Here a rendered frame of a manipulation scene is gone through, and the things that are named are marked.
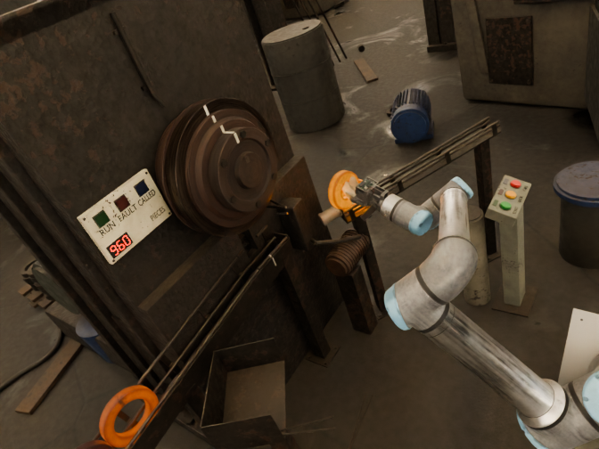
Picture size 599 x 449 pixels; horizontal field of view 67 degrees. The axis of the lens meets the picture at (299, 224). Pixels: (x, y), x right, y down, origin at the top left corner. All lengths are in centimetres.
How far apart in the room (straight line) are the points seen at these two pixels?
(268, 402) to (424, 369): 89
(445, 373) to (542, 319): 51
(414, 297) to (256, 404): 62
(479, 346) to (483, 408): 76
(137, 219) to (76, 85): 43
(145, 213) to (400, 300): 84
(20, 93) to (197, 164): 49
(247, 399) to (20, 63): 112
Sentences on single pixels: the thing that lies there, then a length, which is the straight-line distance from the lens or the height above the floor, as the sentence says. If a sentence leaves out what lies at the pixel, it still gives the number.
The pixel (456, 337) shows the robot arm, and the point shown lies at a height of 77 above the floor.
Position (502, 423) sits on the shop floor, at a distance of 202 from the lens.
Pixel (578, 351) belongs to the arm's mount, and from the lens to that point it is 176.
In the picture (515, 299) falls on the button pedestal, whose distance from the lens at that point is 232.
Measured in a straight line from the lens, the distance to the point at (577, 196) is 228.
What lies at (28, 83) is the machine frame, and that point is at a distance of 139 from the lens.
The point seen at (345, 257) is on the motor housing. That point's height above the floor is 52.
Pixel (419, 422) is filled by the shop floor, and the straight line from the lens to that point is 203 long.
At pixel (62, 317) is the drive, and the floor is 25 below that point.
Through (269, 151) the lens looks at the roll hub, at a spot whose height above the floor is 112.
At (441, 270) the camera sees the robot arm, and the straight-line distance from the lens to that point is 116.
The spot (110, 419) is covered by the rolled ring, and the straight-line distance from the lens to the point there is 154.
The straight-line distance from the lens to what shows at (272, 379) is 152.
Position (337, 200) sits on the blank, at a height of 82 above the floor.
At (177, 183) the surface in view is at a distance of 143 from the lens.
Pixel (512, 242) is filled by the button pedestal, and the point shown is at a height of 40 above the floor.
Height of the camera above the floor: 176
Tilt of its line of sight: 34 degrees down
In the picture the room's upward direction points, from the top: 21 degrees counter-clockwise
